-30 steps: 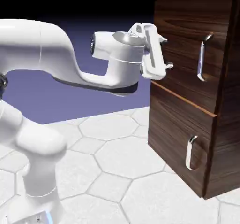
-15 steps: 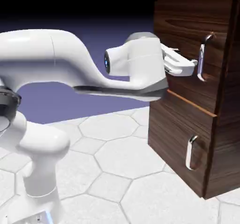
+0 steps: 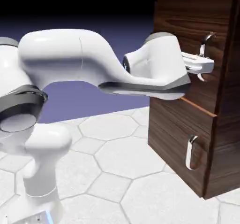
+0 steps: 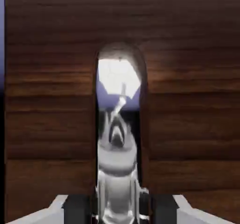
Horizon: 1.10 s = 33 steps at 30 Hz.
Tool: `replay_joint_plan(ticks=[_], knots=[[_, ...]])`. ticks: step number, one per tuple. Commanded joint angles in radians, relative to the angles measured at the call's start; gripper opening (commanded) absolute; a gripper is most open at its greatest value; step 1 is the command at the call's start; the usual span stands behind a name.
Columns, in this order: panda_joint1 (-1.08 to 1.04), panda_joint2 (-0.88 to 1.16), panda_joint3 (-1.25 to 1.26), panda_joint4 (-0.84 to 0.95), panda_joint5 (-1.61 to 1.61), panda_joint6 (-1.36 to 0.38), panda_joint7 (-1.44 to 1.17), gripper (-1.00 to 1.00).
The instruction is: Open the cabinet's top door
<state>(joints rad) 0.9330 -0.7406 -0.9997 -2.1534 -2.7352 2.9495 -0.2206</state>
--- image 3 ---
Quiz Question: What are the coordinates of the dark wood cabinet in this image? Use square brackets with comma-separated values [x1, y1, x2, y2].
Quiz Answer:
[147, 0, 240, 200]

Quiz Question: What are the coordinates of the curved silver door handle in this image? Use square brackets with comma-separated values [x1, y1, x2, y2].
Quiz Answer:
[185, 134, 204, 171]
[196, 31, 217, 83]

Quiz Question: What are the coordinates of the dark wood cabinet door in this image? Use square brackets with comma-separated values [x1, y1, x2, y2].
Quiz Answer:
[149, 0, 235, 117]
[147, 96, 218, 198]

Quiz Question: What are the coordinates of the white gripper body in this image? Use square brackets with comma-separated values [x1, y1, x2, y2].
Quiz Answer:
[181, 52, 215, 74]

